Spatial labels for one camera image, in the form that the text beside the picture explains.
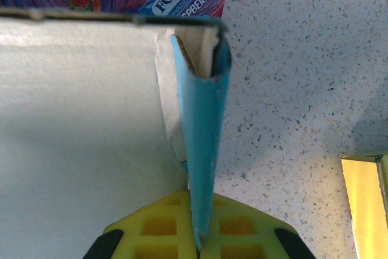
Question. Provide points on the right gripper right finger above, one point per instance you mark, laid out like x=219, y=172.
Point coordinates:
x=239, y=225

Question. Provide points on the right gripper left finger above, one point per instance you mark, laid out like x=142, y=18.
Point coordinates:
x=157, y=225

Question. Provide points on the yellow paper box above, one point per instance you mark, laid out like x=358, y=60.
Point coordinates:
x=363, y=204

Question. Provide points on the blue paper box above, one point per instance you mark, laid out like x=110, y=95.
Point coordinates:
x=75, y=104

